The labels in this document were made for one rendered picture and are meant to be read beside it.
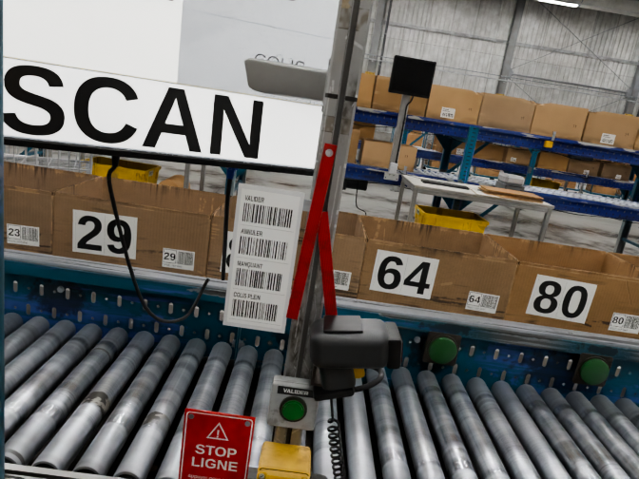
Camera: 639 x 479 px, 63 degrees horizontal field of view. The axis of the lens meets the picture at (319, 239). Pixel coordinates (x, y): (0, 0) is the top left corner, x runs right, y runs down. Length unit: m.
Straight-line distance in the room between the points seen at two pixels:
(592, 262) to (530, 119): 4.47
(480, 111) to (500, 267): 4.71
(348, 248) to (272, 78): 0.65
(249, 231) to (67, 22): 0.33
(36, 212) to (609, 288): 1.45
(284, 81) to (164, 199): 0.95
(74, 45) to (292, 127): 0.29
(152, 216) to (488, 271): 0.85
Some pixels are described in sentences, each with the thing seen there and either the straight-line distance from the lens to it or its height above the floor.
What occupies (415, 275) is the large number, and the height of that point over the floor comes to 0.97.
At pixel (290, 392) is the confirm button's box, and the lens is 0.74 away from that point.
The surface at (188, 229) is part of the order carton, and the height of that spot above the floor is 1.01.
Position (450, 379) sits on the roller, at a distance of 1.38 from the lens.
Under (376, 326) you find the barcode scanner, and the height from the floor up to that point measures 1.09.
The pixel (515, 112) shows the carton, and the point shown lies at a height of 1.57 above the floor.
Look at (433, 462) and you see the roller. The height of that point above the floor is 0.75.
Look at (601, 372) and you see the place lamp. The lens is 1.52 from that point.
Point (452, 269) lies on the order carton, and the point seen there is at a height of 1.00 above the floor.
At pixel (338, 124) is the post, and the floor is 1.33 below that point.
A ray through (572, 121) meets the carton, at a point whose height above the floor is 1.58.
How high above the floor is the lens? 1.36
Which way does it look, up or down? 15 degrees down
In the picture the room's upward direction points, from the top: 9 degrees clockwise
